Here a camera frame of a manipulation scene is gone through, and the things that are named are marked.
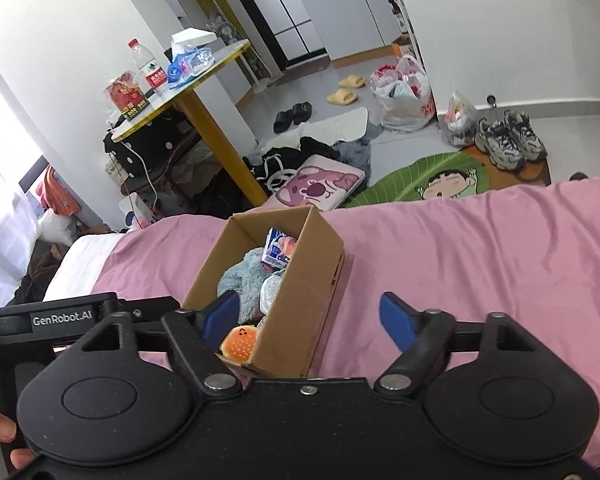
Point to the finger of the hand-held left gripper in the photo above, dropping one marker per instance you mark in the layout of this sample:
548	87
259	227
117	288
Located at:
147	305

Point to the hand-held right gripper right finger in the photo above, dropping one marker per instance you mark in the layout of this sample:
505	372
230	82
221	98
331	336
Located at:
397	322

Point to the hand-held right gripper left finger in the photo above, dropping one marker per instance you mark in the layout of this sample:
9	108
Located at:
220	317

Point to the orange burger plush toy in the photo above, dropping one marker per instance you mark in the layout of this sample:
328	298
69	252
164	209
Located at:
240	342

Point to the brown cardboard box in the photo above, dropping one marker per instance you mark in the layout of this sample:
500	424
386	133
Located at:
305	310

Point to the grey-blue plush toy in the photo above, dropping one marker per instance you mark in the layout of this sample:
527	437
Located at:
245	275

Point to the white bedding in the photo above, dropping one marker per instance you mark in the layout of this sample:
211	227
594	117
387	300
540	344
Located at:
80	270

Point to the white shopping bag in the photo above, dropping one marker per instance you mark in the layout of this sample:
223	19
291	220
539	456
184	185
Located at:
132	215

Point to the pink bed sheet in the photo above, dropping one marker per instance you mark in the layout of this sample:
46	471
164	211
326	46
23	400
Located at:
480	260

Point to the orange bag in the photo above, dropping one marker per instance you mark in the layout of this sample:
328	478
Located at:
60	195

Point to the green leaf cartoon rug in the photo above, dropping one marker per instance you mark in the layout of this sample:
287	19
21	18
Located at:
405	180

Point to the pink bear cushion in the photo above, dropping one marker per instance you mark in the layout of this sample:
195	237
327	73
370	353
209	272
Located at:
320	185

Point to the black polka dot bag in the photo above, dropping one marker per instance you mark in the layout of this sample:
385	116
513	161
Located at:
150	145

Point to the round table with yellow leg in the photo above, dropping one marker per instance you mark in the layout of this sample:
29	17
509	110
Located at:
220	150

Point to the black clothing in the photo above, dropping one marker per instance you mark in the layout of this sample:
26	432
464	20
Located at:
285	157

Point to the grey fluffy cloth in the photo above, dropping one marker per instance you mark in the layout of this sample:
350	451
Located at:
357	152

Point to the grey white sneaker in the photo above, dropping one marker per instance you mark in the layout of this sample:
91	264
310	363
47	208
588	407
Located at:
500	147
525	135

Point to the white towel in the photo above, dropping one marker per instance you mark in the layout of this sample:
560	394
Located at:
337	127

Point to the black slipper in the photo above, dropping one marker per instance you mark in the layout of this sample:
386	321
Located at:
302	112
283	121

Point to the red snack bag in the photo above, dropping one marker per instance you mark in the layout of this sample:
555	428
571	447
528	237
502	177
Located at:
127	97

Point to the small clear plastic bag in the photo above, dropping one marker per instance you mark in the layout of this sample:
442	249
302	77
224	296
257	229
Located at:
457	120

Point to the white plastic bag red print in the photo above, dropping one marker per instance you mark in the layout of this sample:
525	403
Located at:
405	105

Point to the yellow slipper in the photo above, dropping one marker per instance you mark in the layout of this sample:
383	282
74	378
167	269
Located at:
351	81
341	96

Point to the clear water bottle red label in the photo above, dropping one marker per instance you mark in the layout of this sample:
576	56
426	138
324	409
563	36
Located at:
147	67

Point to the blue plastic bag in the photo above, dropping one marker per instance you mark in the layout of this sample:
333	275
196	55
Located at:
187	65

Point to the white tissue box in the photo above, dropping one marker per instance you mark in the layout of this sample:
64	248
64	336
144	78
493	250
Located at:
192	37

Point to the small desk fan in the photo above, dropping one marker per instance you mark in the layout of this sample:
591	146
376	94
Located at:
222	32

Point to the black framed sliding door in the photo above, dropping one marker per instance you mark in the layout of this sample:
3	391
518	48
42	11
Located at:
280	15

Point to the white kitchen cabinet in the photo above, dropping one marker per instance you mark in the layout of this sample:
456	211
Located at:
345	15

